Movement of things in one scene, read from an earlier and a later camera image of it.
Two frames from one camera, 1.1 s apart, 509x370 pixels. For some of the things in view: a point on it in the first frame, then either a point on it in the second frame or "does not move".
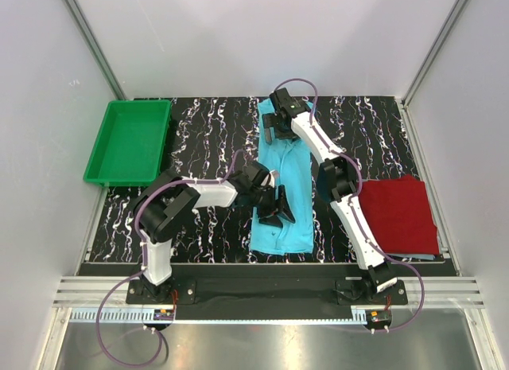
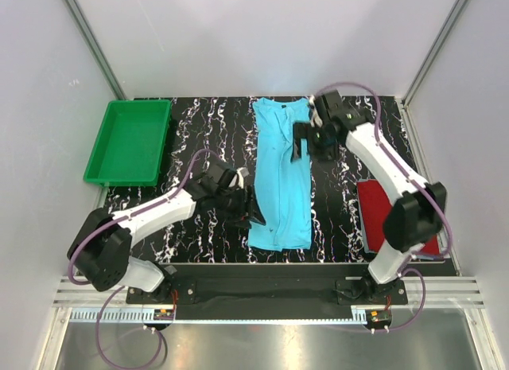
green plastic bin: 130,145 does not move
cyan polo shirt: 292,161 does not move
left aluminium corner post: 91,44 does not move
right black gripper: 269,120 to 302,130
